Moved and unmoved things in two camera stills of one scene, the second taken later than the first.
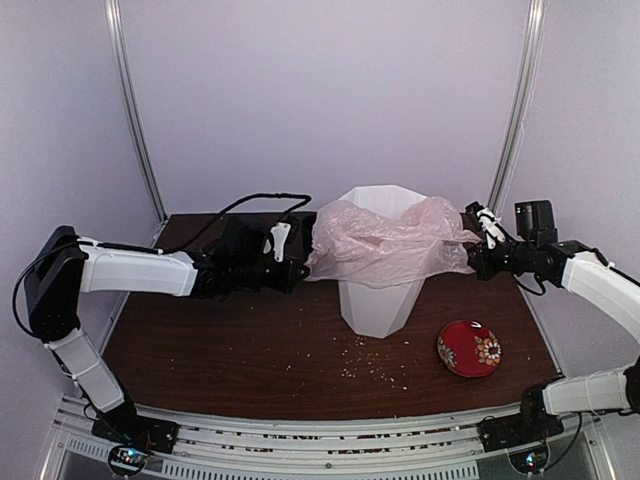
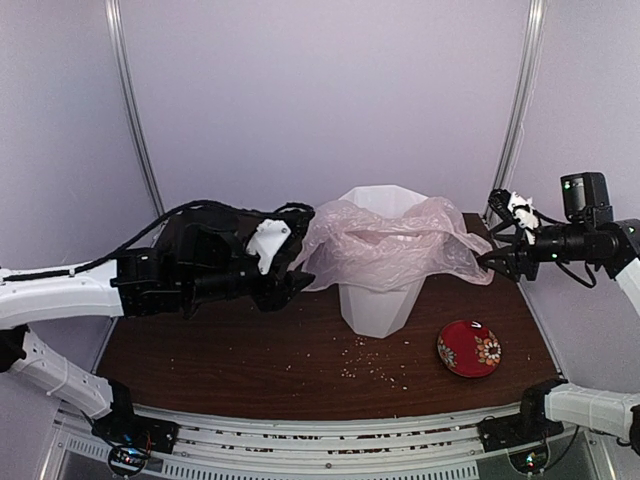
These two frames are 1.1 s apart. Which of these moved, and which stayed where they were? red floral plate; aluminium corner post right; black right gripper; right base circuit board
Moved: black right gripper
Stayed: red floral plate; aluminium corner post right; right base circuit board
